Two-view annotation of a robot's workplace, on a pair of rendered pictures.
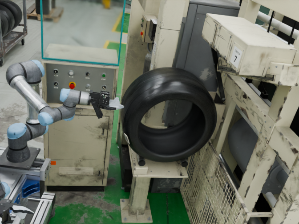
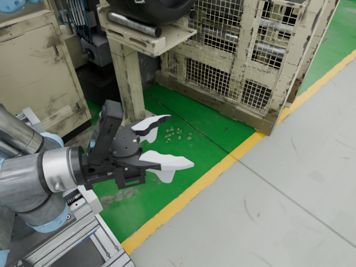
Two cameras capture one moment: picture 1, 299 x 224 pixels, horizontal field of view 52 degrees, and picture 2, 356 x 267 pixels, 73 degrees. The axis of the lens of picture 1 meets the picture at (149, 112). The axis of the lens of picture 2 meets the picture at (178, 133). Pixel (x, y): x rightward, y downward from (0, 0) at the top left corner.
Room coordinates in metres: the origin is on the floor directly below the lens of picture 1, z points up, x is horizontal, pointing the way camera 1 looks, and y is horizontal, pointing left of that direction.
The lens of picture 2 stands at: (0.57, 0.64, 1.40)
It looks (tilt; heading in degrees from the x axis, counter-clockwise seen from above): 46 degrees down; 321
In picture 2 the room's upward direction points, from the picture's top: straight up
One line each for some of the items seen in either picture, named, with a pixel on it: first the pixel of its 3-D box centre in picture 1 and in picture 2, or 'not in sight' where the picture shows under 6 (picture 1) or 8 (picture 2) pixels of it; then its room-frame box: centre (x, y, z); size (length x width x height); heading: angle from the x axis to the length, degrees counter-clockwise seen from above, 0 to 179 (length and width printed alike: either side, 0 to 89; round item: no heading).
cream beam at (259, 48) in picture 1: (240, 42); not in sight; (1.66, -0.42, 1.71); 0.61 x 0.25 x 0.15; 13
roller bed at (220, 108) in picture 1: (206, 114); not in sight; (2.01, -0.42, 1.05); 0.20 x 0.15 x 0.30; 13
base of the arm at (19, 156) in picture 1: (18, 150); not in sight; (1.60, 0.83, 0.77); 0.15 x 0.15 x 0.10
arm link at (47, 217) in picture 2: not in sight; (42, 198); (0.94, 0.70, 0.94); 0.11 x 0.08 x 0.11; 158
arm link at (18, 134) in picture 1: (18, 134); not in sight; (1.60, 0.82, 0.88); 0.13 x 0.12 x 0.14; 146
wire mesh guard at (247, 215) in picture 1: (205, 198); (214, 47); (1.56, -0.48, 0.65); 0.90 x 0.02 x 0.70; 13
